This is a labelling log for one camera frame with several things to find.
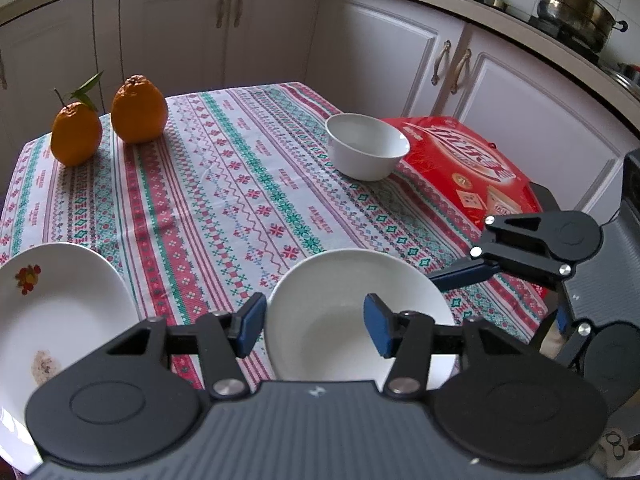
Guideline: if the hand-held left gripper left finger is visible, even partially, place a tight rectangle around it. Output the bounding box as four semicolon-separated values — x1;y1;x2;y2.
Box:
100;293;268;400

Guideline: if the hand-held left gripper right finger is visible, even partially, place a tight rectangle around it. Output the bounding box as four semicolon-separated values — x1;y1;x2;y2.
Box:
364;294;546;400

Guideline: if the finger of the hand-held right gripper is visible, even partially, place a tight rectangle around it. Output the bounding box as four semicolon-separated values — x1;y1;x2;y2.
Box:
429;184;572;292
529;304;597;377

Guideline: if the white ceramic bowl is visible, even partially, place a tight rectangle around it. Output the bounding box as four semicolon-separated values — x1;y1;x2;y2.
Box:
325;113;411;182
264;248;457;392

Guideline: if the red printed box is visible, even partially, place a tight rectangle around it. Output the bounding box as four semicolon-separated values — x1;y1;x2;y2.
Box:
382;115;549;312

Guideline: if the patterned red green tablecloth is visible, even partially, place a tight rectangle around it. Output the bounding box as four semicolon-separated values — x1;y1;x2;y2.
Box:
0;81;551;411

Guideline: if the white panelled cabinet door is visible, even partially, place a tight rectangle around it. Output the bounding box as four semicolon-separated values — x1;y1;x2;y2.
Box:
449;24;639;217
305;0;469;122

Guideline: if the stained white fruit-print plate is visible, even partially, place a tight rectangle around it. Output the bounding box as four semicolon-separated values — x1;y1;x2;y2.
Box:
0;242;139;477

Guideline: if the bumpy orange without leaf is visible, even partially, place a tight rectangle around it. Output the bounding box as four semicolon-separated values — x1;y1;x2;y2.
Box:
110;74;169;145

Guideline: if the orange with green leaf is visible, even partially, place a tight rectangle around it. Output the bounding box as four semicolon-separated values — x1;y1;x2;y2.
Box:
50;70;105;168

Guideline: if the stainless steel pot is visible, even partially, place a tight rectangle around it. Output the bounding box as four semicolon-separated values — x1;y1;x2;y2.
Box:
531;0;629;54

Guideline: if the black gas stove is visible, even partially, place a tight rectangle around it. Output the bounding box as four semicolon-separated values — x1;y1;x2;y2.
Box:
429;0;602;62

